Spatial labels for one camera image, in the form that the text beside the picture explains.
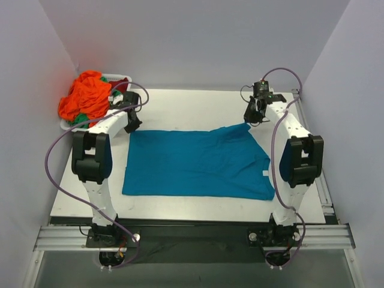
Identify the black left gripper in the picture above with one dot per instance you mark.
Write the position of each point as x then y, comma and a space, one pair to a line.
133, 120

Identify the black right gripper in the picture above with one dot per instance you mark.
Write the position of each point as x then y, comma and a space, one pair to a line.
252, 112

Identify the blue t shirt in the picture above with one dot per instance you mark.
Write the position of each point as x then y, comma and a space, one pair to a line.
225, 162

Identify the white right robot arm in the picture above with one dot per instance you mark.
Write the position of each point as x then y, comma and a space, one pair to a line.
296, 154

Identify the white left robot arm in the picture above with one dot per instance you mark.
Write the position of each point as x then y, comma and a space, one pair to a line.
92, 160

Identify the dark red t shirt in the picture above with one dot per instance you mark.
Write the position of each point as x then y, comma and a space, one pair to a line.
120, 85

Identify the green t shirt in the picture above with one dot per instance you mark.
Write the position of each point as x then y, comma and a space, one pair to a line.
81, 118

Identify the white plastic basket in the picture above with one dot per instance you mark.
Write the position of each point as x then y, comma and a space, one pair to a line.
67, 126

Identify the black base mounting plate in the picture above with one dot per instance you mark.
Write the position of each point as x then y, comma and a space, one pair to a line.
202, 242

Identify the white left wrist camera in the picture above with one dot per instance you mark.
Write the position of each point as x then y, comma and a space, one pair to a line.
114, 96

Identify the aluminium frame rail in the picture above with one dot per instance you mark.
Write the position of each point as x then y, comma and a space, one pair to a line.
327, 256

